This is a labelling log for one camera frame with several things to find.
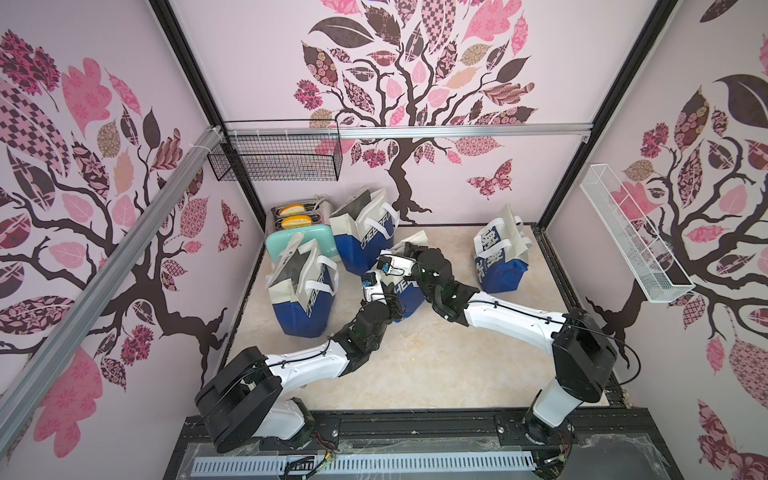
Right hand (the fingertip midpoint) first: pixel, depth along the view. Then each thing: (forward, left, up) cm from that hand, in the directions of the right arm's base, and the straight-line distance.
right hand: (413, 239), depth 80 cm
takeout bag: (+9, +15, -5) cm, 18 cm away
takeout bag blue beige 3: (+4, -28, -9) cm, 29 cm away
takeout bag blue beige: (-13, +29, -3) cm, 32 cm away
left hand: (-10, +6, -11) cm, 16 cm away
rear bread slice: (+22, +41, -7) cm, 47 cm away
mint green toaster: (+14, +29, -10) cm, 34 cm away
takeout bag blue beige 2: (-9, +1, -11) cm, 14 cm away
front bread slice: (+15, +37, -6) cm, 41 cm away
